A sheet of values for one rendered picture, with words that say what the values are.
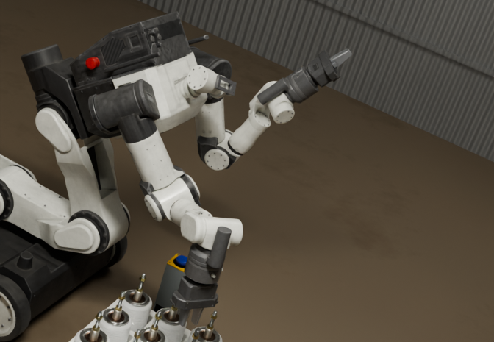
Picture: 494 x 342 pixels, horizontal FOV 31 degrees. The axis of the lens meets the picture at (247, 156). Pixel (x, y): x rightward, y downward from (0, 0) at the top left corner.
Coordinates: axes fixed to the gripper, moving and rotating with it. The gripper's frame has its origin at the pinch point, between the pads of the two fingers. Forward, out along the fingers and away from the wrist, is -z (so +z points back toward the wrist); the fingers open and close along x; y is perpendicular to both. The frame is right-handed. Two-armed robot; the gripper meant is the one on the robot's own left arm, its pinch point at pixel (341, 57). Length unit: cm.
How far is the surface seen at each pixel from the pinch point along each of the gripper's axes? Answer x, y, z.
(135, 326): 38, -14, 90
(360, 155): -142, -137, 42
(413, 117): -196, -175, 15
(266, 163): -113, -91, 74
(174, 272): 23, -16, 76
